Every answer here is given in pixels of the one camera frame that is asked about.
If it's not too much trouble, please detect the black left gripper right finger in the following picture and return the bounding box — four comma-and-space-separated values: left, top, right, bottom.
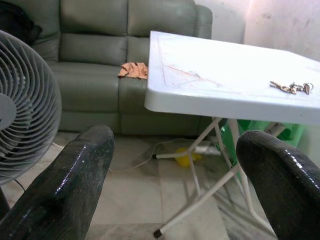
235, 130, 320, 240

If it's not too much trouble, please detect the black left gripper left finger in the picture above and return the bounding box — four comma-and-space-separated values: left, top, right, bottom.
0, 124, 116, 240

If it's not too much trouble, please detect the bunch of metal keys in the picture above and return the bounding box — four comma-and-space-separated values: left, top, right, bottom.
269, 80, 315, 96

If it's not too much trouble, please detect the white power cable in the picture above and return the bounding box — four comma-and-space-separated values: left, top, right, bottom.
52, 138, 196, 173

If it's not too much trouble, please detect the grey electric fan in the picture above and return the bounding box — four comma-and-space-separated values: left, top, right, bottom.
0, 29, 63, 216

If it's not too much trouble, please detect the yellow plastic object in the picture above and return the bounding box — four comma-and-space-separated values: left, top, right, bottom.
174, 147, 202, 170

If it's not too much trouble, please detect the orange cloth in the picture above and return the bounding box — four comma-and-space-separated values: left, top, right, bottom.
117, 62, 149, 80

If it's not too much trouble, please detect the green plastic container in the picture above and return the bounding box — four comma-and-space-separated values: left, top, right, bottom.
219, 118, 307, 169

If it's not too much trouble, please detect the white power strip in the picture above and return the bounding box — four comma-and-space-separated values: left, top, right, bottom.
194, 146, 222, 156

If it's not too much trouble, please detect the grey-green leather sofa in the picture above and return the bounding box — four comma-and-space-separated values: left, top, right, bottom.
0, 0, 213, 137

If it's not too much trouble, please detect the white folding table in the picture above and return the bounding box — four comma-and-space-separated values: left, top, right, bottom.
144, 30, 320, 238

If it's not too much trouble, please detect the black bag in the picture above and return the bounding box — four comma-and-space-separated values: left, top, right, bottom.
0, 1, 43, 46

